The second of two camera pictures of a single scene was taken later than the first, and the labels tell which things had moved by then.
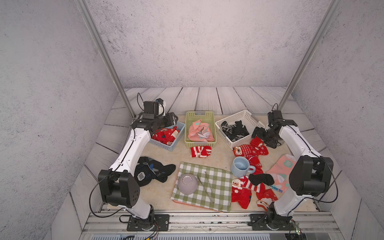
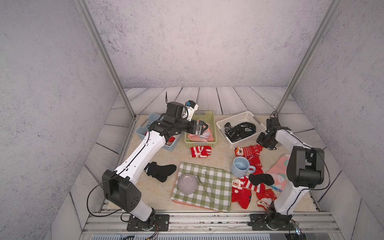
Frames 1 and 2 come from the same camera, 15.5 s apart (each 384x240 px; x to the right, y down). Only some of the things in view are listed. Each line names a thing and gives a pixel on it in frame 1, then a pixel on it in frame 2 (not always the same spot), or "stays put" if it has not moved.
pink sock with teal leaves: [199, 131] stays put
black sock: [256, 179] stays put
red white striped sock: [202, 151] stays put
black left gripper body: [165, 121] to [182, 125]
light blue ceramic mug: [240, 167] stays put
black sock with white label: [143, 174] to [244, 129]
